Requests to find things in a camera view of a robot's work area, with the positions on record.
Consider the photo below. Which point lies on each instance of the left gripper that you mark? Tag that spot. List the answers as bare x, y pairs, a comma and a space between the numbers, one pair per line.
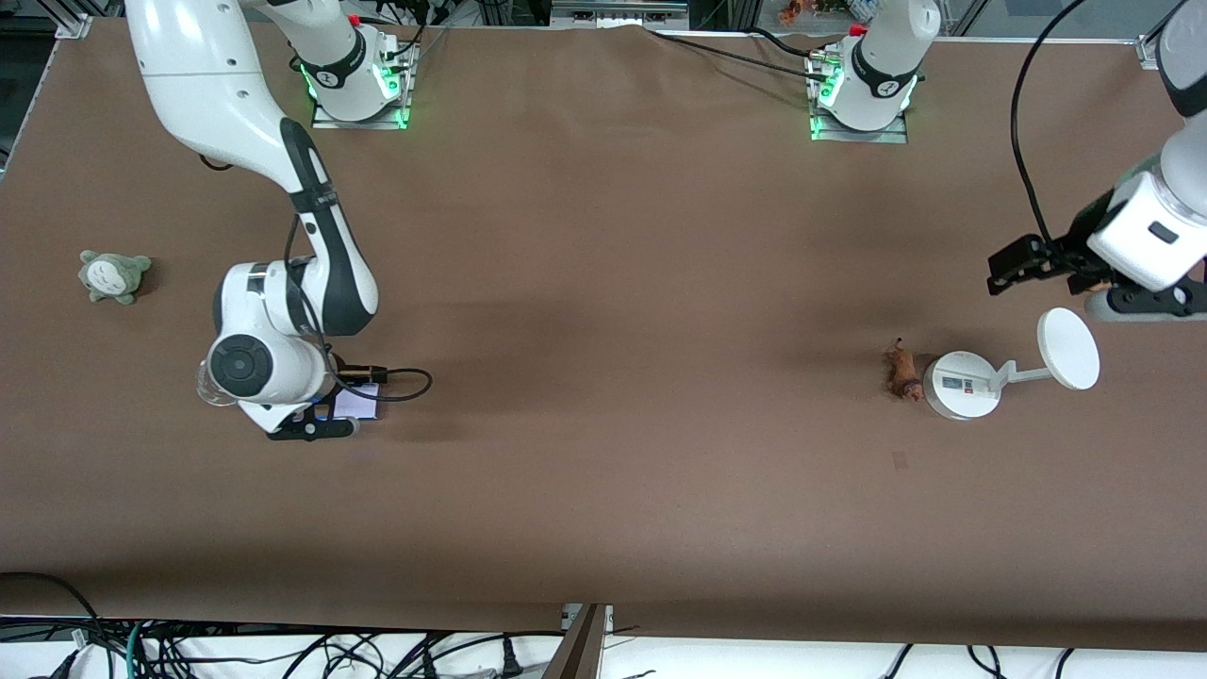
1071, 247

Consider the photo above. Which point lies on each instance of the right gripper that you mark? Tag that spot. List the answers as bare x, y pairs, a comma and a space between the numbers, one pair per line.
338, 364

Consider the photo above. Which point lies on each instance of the lavender square box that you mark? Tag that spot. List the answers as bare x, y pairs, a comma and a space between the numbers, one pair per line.
360, 401

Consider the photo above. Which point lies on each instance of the brown lion statue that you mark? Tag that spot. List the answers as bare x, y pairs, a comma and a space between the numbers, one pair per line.
903, 372

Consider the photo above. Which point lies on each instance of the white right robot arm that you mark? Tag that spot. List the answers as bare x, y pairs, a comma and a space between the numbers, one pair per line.
198, 75

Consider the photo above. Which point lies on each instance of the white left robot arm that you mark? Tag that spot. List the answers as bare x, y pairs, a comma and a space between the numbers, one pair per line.
886, 66

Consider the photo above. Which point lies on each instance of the clear plastic cup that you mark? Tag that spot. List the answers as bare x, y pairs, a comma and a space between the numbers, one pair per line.
206, 382

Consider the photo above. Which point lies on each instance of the grey green plush toy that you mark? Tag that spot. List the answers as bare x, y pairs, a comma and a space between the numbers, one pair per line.
113, 276

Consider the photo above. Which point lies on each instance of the black power plug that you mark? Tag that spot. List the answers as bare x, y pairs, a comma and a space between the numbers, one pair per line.
510, 660

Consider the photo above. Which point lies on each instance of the small orange background object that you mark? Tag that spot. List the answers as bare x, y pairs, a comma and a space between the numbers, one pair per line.
790, 11

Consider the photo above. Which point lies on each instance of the brown table beam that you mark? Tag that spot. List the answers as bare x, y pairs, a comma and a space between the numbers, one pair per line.
577, 651

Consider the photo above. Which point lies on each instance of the silver metal device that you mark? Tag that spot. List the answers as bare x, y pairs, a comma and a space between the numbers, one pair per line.
618, 11

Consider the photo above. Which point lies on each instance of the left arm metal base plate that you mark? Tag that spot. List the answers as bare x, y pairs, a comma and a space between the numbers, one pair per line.
858, 137

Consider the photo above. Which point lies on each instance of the aluminium frame corner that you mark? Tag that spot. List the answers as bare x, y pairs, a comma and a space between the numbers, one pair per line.
1149, 52
75, 25

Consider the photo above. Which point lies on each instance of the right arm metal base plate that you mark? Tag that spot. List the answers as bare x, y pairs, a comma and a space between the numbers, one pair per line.
363, 124

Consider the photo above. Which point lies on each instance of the white metal bracket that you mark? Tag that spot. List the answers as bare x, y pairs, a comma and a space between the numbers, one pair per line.
569, 615

